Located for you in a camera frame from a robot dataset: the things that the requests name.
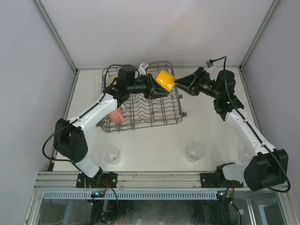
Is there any pink ceramic cup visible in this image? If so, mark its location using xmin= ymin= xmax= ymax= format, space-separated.
xmin=108 ymin=107 xmax=125 ymax=123

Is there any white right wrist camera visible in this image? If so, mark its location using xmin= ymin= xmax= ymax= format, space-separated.
xmin=206 ymin=60 xmax=216 ymax=72

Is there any clear glass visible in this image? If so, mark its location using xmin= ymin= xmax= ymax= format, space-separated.
xmin=238 ymin=145 xmax=252 ymax=165
xmin=186 ymin=142 xmax=204 ymax=163
xmin=102 ymin=145 xmax=120 ymax=165

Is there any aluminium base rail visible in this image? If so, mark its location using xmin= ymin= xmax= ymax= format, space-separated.
xmin=35 ymin=171 xmax=254 ymax=191

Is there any grey wire dish rack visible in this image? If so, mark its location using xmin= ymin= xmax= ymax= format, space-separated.
xmin=96 ymin=60 xmax=188 ymax=133

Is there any yellow mug black handle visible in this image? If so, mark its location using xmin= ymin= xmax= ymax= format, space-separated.
xmin=155 ymin=71 xmax=176 ymax=92

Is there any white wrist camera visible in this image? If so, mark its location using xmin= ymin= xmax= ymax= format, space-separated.
xmin=138 ymin=63 xmax=149 ymax=75
xmin=206 ymin=60 xmax=216 ymax=72

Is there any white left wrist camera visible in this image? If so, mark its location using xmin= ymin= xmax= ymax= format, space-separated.
xmin=138 ymin=63 xmax=149 ymax=75

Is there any beige ceramic mug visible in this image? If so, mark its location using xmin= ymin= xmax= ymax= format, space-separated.
xmin=107 ymin=75 xmax=118 ymax=86

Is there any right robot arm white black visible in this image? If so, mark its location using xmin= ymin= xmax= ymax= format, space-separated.
xmin=175 ymin=67 xmax=291 ymax=192

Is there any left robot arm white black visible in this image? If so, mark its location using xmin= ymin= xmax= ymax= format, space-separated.
xmin=53 ymin=64 xmax=169 ymax=179

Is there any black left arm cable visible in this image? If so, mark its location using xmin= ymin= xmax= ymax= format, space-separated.
xmin=42 ymin=65 xmax=125 ymax=171

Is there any blue slotted cable duct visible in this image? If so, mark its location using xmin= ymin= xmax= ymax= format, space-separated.
xmin=43 ymin=190 xmax=218 ymax=200

